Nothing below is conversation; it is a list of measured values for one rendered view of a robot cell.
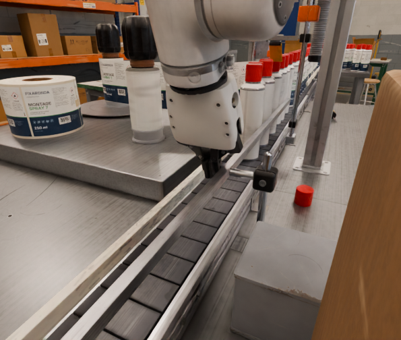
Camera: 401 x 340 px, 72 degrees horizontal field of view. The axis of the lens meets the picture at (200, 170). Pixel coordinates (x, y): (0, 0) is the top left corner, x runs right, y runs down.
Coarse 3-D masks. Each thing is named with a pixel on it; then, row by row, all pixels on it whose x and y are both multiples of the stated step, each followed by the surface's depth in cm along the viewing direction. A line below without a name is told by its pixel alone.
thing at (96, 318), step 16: (240, 160) 45; (224, 176) 39; (208, 192) 34; (192, 208) 30; (176, 224) 28; (160, 240) 26; (176, 240) 28; (144, 256) 24; (160, 256) 25; (128, 272) 22; (144, 272) 23; (112, 288) 21; (128, 288) 21; (96, 304) 20; (112, 304) 20; (80, 320) 18; (96, 320) 18; (64, 336) 17; (80, 336) 17; (96, 336) 19
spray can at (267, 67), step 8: (264, 64) 63; (272, 64) 64; (264, 72) 64; (264, 80) 64; (272, 80) 64; (272, 88) 65; (264, 96) 65; (272, 96) 66; (264, 104) 66; (264, 112) 67; (264, 120) 68; (264, 136) 70; (264, 144) 71
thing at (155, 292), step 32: (224, 160) 63; (256, 160) 63; (192, 192) 50; (224, 192) 50; (160, 224) 41; (192, 224) 41; (128, 256) 35; (192, 256) 35; (96, 288) 31; (160, 288) 31; (64, 320) 27; (128, 320) 27
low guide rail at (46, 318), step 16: (192, 176) 48; (176, 192) 43; (160, 208) 39; (144, 224) 36; (128, 240) 33; (112, 256) 31; (96, 272) 29; (64, 288) 27; (80, 288) 27; (48, 304) 25; (64, 304) 26; (32, 320) 24; (48, 320) 24; (16, 336) 22; (32, 336) 23
